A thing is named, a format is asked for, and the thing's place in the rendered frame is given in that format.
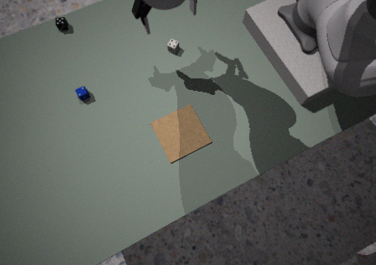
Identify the white die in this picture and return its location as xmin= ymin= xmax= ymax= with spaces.
xmin=167 ymin=39 xmax=179 ymax=53

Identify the blue die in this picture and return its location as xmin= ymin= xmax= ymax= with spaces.
xmin=75 ymin=86 xmax=90 ymax=101

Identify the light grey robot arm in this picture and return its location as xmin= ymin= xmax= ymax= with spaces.
xmin=277 ymin=0 xmax=376 ymax=97

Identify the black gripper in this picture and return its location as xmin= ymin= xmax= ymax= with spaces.
xmin=132 ymin=0 xmax=197 ymax=35

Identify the black die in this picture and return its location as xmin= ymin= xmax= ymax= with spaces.
xmin=55 ymin=17 xmax=68 ymax=31

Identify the tan mottled mat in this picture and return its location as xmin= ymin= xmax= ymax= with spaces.
xmin=150 ymin=104 xmax=212 ymax=163

